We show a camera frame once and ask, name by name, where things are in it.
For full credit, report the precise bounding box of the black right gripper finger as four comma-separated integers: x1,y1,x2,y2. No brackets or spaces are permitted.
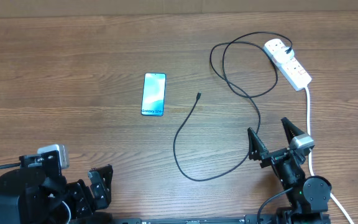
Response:
247,128,269,161
281,117,304,145

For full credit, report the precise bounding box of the white charger plug adapter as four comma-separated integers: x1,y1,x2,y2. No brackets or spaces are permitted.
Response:
273,47,295,66

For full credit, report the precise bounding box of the white power strip cord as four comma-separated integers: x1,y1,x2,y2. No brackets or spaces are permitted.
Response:
304,86,355,224

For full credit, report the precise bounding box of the blue screen smartphone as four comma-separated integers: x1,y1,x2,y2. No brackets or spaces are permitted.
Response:
141,73,166,116

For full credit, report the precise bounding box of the white power strip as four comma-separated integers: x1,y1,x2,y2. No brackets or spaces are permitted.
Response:
264,39,312,91

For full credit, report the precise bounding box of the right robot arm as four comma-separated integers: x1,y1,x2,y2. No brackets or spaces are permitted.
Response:
245,118,332,223

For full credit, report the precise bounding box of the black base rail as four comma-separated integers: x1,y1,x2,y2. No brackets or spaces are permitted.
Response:
70,212,331,224

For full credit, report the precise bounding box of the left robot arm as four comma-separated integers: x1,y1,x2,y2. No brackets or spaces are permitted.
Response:
0,150,113,224

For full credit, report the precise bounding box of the black USB charging cable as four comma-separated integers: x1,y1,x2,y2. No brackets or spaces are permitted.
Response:
173,31,293,183

